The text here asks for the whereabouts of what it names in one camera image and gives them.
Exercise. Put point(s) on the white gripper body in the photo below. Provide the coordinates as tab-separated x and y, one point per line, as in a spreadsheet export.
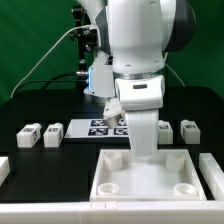
141	100

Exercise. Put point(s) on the white square tabletop part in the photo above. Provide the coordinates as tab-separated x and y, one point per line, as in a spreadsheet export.
168	175

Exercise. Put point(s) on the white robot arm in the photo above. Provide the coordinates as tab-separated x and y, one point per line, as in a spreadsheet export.
132	36

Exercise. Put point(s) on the white marker sheet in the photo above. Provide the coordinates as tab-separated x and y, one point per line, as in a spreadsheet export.
94	128

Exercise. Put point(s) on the white right fence block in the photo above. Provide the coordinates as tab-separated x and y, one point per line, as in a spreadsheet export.
213	175

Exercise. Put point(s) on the white fence block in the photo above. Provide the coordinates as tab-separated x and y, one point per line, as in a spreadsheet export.
213	175
4	169

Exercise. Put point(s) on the white left fence block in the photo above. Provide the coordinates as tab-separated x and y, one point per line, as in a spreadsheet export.
4	169

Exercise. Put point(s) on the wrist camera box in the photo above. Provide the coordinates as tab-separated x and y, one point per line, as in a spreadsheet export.
112	113

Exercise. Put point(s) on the black camera stand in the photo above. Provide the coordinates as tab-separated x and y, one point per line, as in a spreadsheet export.
86	41

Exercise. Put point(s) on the white front fence rail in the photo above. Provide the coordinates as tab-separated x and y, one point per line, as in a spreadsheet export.
173	212

